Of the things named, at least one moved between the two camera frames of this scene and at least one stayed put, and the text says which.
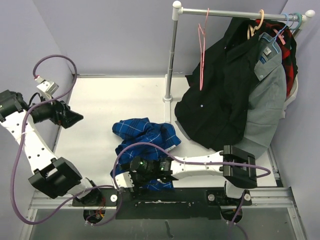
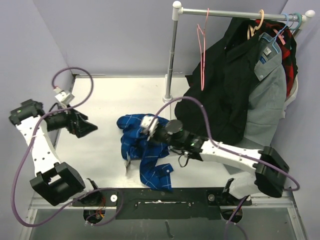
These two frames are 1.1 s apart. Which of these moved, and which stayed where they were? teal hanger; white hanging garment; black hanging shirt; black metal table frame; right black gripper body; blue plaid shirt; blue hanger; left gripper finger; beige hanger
Moved: blue plaid shirt; left gripper finger; right black gripper body
Stayed: blue hanger; black hanging shirt; teal hanger; white hanging garment; black metal table frame; beige hanger
